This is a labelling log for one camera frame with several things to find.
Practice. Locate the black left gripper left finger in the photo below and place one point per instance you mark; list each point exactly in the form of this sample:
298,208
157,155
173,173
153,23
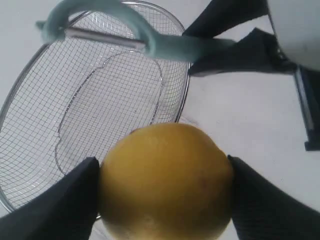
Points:
66,211

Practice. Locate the metal wire mesh basket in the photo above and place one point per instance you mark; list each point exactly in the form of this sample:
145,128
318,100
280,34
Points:
76,99

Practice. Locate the yellow lemon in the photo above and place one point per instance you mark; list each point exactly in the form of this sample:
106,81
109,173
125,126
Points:
166,181

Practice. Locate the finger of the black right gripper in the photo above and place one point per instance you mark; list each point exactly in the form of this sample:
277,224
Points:
257,52
222,15

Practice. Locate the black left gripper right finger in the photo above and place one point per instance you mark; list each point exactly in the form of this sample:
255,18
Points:
261,211

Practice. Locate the teal handled vegetable peeler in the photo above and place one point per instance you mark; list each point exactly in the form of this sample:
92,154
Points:
137,33

